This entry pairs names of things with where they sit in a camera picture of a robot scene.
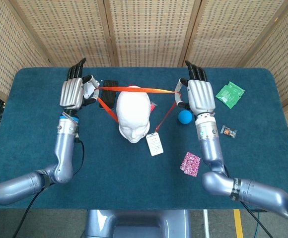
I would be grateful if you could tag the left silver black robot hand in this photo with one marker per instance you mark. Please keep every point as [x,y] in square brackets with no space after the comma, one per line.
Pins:
[72,93]

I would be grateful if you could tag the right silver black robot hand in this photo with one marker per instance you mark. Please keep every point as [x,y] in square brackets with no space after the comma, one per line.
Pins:
[201,96]

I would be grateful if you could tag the white ID badge card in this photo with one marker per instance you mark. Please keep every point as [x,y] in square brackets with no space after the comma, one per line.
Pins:
[154,145]

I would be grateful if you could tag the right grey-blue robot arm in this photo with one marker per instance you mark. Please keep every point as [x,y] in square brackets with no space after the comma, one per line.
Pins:
[208,143]

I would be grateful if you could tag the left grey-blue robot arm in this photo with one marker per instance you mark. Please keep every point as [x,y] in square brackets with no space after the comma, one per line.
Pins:
[64,148]

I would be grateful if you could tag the white foam mannequin head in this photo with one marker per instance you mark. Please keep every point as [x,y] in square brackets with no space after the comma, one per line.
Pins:
[134,111]

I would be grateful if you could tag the blue ball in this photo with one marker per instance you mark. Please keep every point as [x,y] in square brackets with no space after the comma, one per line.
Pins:
[185,117]

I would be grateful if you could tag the green foil packet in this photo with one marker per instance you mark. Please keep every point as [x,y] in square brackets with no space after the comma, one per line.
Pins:
[229,95]

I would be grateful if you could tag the black smartphone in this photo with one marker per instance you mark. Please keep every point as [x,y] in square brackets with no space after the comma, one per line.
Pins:
[108,95]

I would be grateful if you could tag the clear wrapped candy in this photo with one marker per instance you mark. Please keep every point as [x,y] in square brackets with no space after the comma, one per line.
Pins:
[228,131]

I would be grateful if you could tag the small red packet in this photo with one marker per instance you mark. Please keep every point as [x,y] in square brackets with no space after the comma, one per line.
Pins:
[153,106]

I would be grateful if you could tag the magenta white patterned packet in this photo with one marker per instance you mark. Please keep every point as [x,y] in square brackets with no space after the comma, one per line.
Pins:
[190,164]

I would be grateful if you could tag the woven wooden folding screen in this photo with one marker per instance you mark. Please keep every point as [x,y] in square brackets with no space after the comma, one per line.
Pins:
[146,32]

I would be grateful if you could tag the blue table cloth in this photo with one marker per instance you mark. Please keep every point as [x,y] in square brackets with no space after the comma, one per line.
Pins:
[134,183]

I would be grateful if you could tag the grey-blue robot torso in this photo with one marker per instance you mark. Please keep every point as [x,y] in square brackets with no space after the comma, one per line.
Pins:
[134,223]

